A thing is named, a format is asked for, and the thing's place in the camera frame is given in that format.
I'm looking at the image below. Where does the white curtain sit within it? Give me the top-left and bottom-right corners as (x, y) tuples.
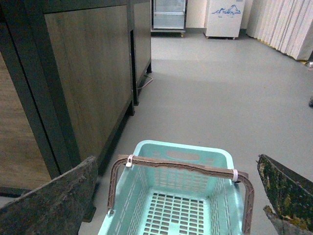
(246, 0), (313, 61)

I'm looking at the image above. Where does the light blue plastic basket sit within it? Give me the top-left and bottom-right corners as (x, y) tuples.
(99, 140), (244, 235)

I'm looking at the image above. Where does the dark wooden display cabinet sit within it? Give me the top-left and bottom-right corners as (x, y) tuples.
(0, 0), (153, 198)

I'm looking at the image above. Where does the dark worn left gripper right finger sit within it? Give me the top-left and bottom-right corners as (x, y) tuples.
(257, 154), (313, 235)

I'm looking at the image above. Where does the glass door fridge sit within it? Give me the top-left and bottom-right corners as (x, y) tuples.
(151, 0), (188, 38)

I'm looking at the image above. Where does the pink floor cable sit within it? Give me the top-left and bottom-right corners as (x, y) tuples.
(137, 74), (154, 90)

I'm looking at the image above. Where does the white chest freezer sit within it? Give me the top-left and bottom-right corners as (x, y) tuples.
(203, 0), (245, 40)

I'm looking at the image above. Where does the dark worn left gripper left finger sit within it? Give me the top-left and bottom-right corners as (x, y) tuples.
(0, 156), (98, 235)

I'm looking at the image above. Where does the brown basket handle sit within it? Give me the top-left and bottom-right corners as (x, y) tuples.
(107, 154), (255, 235)

